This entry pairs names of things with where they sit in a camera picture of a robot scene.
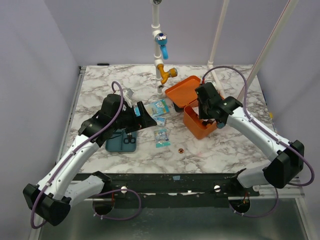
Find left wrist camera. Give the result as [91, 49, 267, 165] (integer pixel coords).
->
[124, 88, 134, 107]

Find blue white wipe packet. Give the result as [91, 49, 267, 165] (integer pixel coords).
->
[153, 116, 166, 126]

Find brown medicine bottle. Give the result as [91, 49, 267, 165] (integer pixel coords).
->
[201, 119, 215, 128]

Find small band-aid packet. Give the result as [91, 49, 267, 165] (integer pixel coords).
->
[154, 128, 171, 148]

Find yellow faucet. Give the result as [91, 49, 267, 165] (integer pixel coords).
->
[156, 64, 178, 85]

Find orange medicine kit box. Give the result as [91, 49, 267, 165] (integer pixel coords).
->
[165, 75, 217, 140]

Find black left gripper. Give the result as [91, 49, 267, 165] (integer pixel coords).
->
[112, 101, 157, 134]

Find teal divided tray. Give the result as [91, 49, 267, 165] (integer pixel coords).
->
[105, 129, 137, 153]

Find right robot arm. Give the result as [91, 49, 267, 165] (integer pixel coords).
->
[165, 80, 305, 196]

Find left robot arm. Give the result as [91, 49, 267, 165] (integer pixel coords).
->
[22, 93, 157, 226]

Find blue cotton swab bag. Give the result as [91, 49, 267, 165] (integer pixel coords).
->
[145, 99, 170, 117]

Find white bottle green label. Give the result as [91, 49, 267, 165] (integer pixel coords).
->
[134, 106, 141, 117]

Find white PVC pipe frame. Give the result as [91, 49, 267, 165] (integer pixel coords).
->
[149, 0, 298, 101]

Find blue faucet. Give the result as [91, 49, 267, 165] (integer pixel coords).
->
[155, 32, 169, 60]

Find black-handled bandage scissors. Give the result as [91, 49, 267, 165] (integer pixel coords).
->
[123, 133, 136, 145]

